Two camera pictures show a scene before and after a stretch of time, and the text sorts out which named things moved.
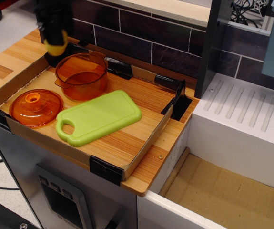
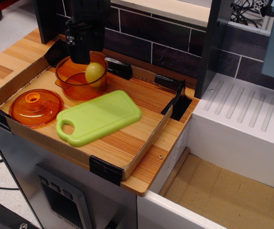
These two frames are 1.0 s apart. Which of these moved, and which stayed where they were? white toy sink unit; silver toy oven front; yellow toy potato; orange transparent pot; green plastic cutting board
Moved: yellow toy potato
Stayed: silver toy oven front; white toy sink unit; orange transparent pot; green plastic cutting board
